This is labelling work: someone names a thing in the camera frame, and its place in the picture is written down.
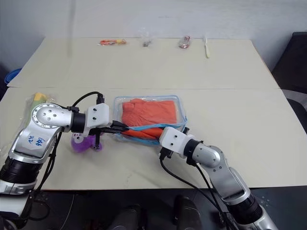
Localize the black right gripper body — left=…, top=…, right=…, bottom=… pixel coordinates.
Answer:
left=158, top=147, right=175, bottom=161

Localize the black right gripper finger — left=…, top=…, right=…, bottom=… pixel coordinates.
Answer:
left=138, top=136, right=161, bottom=146

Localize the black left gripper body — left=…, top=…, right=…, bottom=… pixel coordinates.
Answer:
left=89, top=120, right=120, bottom=150

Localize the purple plush bunny toy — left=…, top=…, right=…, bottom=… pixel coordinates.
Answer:
left=70, top=134, right=105, bottom=154

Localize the orange cloth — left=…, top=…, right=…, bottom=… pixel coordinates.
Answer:
left=120, top=98, right=177, bottom=141

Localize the clear bag with orange cloth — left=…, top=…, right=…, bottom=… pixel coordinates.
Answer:
left=112, top=94, right=189, bottom=147

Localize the plush tulip toy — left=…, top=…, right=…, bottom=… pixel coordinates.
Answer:
left=24, top=92, right=59, bottom=128

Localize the small clear packet dark item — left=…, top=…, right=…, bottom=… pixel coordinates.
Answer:
left=138, top=28, right=154, bottom=47

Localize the clear packet red item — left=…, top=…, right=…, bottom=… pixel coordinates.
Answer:
left=177, top=35, right=193, bottom=50

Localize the dark rounded shape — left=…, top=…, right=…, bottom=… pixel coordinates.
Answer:
left=112, top=204, right=145, bottom=230

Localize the orange packaged snack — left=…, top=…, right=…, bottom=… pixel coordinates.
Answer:
left=98, top=38, right=128, bottom=46

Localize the blue plastic basin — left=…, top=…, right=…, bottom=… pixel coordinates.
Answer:
left=4, top=68, right=23, bottom=85

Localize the cream plastic spoon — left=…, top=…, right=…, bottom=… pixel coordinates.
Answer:
left=203, top=35, right=212, bottom=59

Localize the grey chair seat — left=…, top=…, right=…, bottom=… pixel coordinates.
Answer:
left=280, top=89, right=307, bottom=111

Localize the black chair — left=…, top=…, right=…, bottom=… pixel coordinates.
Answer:
left=271, top=31, right=307, bottom=93

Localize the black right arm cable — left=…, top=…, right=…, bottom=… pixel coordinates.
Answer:
left=158, top=152, right=232, bottom=230

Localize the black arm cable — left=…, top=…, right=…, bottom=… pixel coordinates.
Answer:
left=158, top=152, right=232, bottom=230
left=21, top=91, right=106, bottom=222

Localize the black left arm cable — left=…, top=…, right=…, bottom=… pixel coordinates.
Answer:
left=21, top=91, right=106, bottom=222

